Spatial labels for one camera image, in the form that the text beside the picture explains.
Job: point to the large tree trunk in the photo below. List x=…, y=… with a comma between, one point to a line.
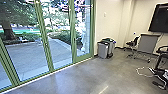
x=7, y=31

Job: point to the black swivel chair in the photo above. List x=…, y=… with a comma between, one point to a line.
x=133, y=43

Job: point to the black wall television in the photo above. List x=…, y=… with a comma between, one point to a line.
x=160, y=18

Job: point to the green glass door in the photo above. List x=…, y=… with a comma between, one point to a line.
x=74, y=40

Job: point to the grey indoor waste bin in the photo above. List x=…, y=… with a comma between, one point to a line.
x=102, y=50

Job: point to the black wheeled cart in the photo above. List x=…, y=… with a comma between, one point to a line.
x=162, y=71

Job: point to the green shrub bed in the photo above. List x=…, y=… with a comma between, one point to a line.
x=68, y=36

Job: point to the white wall switch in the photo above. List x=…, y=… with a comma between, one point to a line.
x=104, y=14

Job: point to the dark bin with green lid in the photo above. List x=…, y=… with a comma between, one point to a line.
x=111, y=45

